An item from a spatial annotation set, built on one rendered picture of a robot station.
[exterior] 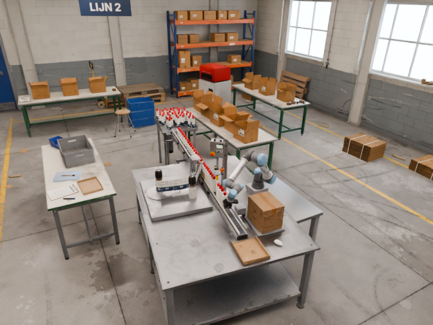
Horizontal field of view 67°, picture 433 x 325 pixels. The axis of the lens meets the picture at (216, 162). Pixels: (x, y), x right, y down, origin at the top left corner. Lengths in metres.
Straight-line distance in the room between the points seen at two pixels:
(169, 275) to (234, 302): 0.88
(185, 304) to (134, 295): 0.69
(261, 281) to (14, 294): 2.69
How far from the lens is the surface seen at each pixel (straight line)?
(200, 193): 3.81
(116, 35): 10.61
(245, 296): 3.59
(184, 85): 10.70
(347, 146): 7.40
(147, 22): 10.87
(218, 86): 9.01
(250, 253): 3.12
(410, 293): 4.48
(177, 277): 2.91
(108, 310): 3.89
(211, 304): 3.51
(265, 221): 3.23
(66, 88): 8.50
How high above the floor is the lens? 2.93
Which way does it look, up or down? 27 degrees down
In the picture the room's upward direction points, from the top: 1 degrees clockwise
